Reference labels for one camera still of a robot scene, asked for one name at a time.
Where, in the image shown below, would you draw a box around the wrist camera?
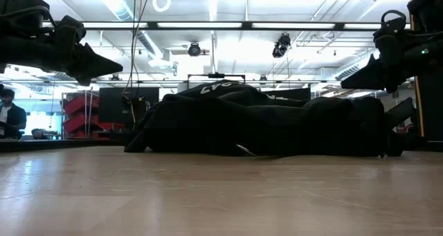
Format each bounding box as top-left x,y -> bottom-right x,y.
51,15 -> 87,47
372,9 -> 408,40

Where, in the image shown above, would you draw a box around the black metal table frame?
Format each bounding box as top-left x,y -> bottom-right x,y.
0,138 -> 443,153

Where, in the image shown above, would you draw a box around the black partition with yellow edge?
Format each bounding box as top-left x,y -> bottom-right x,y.
411,73 -> 443,142

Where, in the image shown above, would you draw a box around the black stand frame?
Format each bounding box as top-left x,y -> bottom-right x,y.
186,73 -> 248,91

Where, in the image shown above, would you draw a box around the black backpack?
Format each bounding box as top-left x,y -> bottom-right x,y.
123,79 -> 417,158

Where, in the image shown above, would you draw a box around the black overhead frame bar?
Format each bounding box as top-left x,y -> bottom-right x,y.
41,20 -> 412,32

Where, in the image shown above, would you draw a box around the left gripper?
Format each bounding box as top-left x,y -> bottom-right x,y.
0,30 -> 124,87

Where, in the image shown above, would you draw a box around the black overhead camera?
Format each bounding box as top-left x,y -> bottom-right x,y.
271,33 -> 292,60
187,42 -> 202,58

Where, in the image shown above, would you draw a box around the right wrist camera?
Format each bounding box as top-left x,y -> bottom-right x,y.
372,9 -> 408,40

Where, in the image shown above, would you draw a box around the black partition panel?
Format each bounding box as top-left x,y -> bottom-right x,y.
268,87 -> 312,101
98,87 -> 161,125

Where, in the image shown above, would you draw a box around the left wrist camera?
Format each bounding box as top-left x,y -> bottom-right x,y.
51,15 -> 87,47

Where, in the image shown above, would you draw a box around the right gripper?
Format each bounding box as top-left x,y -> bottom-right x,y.
340,33 -> 443,94

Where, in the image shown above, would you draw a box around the hanging thin cables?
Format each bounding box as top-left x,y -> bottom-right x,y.
122,0 -> 154,126

